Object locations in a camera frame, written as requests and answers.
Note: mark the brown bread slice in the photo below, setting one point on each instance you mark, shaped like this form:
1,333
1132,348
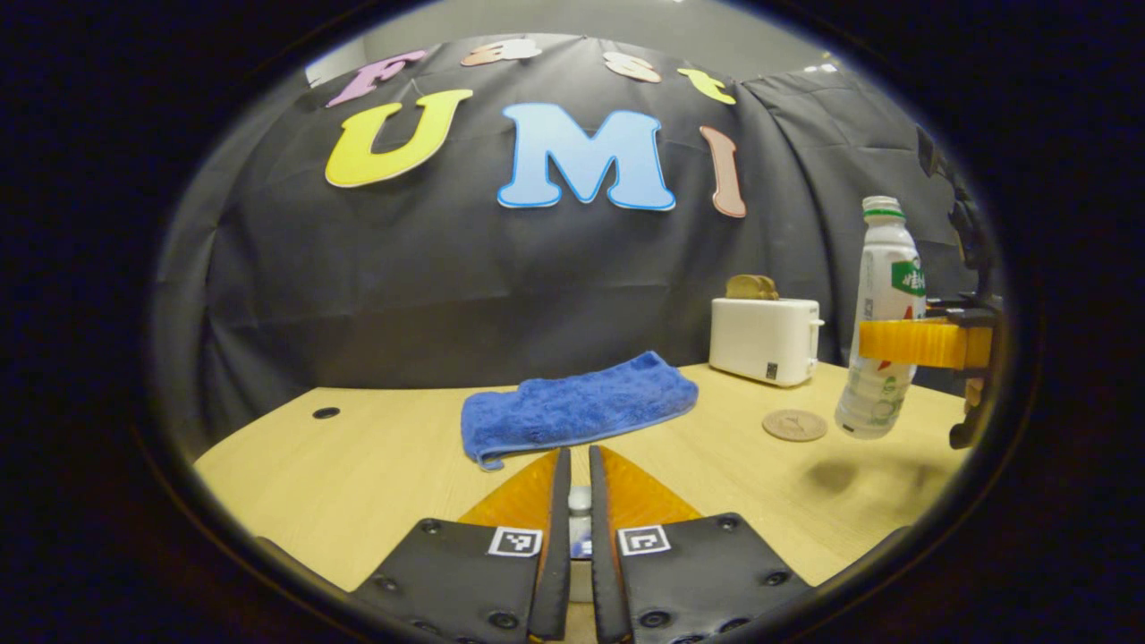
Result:
742,288
769,290

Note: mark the round brown coaster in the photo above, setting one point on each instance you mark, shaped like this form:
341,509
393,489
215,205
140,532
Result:
794,425

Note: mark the white toaster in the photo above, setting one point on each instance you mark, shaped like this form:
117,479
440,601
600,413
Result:
765,340

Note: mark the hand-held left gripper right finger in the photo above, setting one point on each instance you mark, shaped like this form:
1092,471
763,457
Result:
601,572

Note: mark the white water bottle green label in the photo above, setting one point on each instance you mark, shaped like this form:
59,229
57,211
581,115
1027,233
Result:
881,268

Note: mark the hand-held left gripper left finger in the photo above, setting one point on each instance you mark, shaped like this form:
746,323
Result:
559,555

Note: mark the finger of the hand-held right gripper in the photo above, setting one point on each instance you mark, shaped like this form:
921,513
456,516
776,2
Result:
912,344

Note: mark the blue towel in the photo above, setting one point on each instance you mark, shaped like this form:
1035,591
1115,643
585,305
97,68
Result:
581,407

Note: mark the black backdrop cloth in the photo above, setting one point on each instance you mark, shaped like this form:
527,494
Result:
402,268

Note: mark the white blue-patterned teacup lid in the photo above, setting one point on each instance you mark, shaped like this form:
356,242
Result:
580,501

